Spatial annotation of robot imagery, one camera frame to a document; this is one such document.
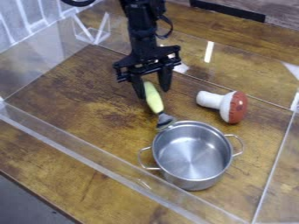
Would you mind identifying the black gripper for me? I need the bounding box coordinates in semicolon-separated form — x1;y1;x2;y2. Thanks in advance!
114;45;182;99

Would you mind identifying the green handled metal spoon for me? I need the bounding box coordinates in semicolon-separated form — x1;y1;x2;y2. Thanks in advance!
145;81;175;130

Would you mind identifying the small steel pot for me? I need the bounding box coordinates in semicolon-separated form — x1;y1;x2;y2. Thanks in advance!
138;121;245;191

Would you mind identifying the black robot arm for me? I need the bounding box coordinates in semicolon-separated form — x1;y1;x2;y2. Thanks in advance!
114;0;182;99

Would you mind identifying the toy mushroom red cap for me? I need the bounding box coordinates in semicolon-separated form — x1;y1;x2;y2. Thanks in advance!
197;91;249;124

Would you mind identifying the black bar in background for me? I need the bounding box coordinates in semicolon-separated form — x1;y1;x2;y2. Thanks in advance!
190;0;267;23

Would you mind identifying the clear acrylic enclosure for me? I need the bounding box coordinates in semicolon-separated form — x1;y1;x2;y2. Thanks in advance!
0;0;299;224

